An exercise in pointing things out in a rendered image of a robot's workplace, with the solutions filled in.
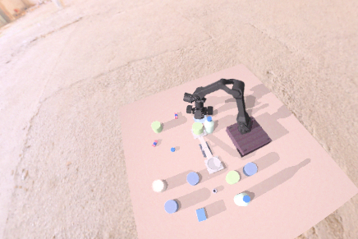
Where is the blue cube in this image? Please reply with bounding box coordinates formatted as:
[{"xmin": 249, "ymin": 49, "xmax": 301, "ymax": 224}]
[{"xmin": 196, "ymin": 208, "xmax": 207, "ymax": 222}]

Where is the blue cylinder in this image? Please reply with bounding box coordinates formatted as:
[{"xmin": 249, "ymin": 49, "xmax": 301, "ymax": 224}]
[
  {"xmin": 186, "ymin": 172, "xmax": 200, "ymax": 186},
  {"xmin": 164, "ymin": 200, "xmax": 179, "ymax": 214},
  {"xmin": 243, "ymin": 162, "xmax": 258, "ymax": 177}
]

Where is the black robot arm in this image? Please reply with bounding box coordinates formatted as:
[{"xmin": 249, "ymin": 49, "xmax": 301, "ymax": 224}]
[{"xmin": 183, "ymin": 79, "xmax": 251, "ymax": 134}]

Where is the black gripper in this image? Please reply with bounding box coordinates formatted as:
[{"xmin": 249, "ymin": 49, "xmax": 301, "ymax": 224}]
[{"xmin": 186, "ymin": 105, "xmax": 213, "ymax": 115}]

